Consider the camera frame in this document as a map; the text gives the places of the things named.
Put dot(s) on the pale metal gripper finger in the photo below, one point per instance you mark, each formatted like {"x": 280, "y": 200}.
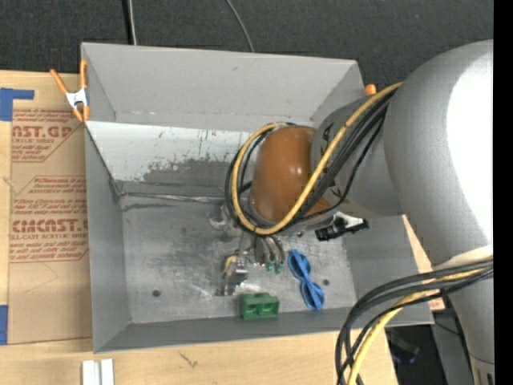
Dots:
{"x": 241, "y": 267}
{"x": 229, "y": 283}

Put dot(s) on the green toy brick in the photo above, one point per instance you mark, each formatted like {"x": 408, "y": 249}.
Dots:
{"x": 259, "y": 306}

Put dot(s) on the grey metal bin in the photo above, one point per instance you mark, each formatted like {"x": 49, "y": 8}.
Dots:
{"x": 176, "y": 251}

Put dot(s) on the blue sunglasses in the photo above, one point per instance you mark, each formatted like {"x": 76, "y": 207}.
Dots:
{"x": 305, "y": 277}

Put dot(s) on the brown cardboard board, red print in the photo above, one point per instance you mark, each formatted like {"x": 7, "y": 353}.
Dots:
{"x": 44, "y": 223}

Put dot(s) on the black cylinder on white bracket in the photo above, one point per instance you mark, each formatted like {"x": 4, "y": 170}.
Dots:
{"x": 333, "y": 229}

